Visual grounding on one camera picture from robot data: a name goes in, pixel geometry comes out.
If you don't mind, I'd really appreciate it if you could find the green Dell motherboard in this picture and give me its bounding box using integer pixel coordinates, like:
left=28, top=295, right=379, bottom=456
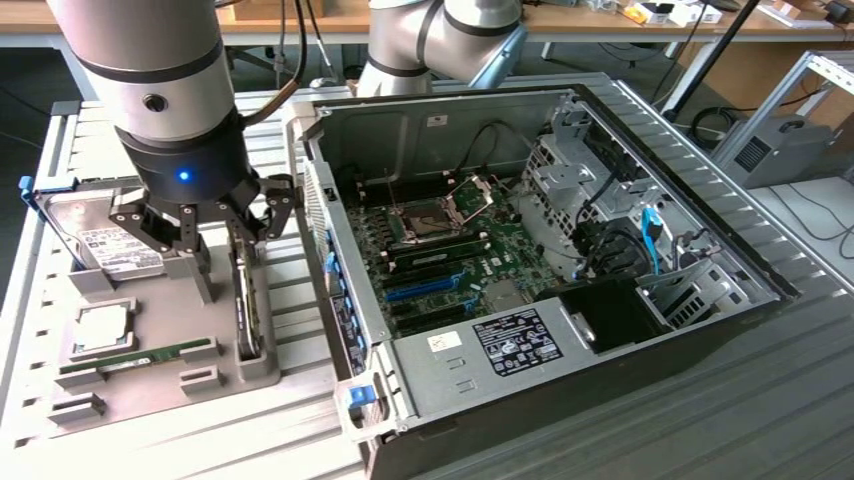
left=343, top=169, right=568, bottom=341

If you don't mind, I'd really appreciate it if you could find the black wire bundle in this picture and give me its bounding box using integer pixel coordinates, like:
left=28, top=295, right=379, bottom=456
left=571, top=219, right=650, bottom=281

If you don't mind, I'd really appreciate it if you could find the grey parts rack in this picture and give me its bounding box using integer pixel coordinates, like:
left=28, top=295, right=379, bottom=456
left=40, top=205, right=283, bottom=440

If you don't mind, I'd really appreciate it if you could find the black open PC case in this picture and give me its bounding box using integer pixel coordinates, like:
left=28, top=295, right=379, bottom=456
left=279, top=71, right=802, bottom=480

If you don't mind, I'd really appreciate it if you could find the silver power supply unit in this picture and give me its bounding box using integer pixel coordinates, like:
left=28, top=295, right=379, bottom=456
left=389, top=295, right=596, bottom=420

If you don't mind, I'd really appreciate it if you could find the CPU socket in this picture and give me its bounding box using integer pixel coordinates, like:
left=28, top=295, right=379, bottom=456
left=396, top=197, right=461, bottom=246

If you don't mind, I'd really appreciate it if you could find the black stand pole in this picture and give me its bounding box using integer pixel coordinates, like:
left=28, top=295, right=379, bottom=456
left=659, top=0, right=763, bottom=121

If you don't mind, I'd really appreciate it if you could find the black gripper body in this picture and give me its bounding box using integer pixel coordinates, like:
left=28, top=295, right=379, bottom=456
left=113, top=115, right=261, bottom=210

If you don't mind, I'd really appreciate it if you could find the black coiled cable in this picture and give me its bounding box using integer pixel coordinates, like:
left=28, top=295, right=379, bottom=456
left=688, top=105, right=748, bottom=147

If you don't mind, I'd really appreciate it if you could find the silver chipset heatsink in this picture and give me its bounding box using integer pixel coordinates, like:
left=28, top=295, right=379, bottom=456
left=480, top=279, right=528, bottom=311

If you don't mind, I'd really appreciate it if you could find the blue expansion slot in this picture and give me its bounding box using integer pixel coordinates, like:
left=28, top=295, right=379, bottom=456
left=384, top=277, right=467, bottom=302

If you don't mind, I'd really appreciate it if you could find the green RAM stick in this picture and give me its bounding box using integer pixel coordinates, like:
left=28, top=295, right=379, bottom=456
left=57, top=337, right=213, bottom=377

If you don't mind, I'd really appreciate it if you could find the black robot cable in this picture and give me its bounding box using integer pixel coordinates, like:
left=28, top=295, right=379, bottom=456
left=237, top=0, right=319, bottom=126

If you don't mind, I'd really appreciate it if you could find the wooden desk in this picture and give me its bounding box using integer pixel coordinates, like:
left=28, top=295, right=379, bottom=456
left=519, top=0, right=854, bottom=61
left=0, top=0, right=372, bottom=51

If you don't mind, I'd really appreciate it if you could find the white box with black inlay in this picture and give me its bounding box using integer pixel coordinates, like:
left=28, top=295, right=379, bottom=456
left=632, top=2, right=675, bottom=26

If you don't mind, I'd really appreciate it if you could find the brown cardboard box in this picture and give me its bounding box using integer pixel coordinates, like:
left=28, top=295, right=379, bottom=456
left=232, top=0, right=332, bottom=21

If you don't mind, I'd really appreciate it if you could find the hard disk in blue carrier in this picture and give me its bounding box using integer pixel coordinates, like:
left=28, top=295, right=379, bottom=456
left=17, top=174, right=181, bottom=284

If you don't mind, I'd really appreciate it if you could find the blue case latch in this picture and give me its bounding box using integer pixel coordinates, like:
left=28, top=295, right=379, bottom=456
left=343, top=385, right=373, bottom=412

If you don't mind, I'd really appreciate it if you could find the grey computer tower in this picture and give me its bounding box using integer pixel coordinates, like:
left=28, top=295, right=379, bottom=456
left=732, top=117, right=836, bottom=190

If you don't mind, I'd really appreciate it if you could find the silver metal disk bay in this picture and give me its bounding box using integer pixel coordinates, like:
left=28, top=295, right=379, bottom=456
left=522, top=130, right=672, bottom=236

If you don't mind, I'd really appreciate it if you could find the black office chair base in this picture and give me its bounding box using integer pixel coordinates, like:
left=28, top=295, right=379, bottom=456
left=225, top=45, right=301, bottom=91

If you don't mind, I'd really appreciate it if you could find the silver CPU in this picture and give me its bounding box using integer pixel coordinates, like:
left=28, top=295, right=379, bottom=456
left=72, top=305, right=132, bottom=351

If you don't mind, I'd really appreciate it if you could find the blue wire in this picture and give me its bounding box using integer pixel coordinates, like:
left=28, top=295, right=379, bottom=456
left=639, top=204, right=668, bottom=276

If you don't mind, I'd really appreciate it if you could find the silver perforated drive cage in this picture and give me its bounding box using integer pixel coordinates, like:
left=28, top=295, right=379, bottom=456
left=632, top=257, right=782, bottom=331

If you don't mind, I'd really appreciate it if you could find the black Nvidia graphics card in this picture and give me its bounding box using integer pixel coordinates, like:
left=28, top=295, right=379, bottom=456
left=225, top=219, right=268, bottom=364

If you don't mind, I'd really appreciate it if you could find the metal socket cover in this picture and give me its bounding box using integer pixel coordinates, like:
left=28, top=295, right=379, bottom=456
left=443, top=173, right=499, bottom=226

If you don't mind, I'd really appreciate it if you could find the aluminium profile frame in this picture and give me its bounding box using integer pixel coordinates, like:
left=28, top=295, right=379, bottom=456
left=710, top=49, right=854, bottom=166

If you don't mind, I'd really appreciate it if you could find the brown wooden panel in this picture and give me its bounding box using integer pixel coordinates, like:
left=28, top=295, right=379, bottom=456
left=670, top=42, right=854, bottom=114

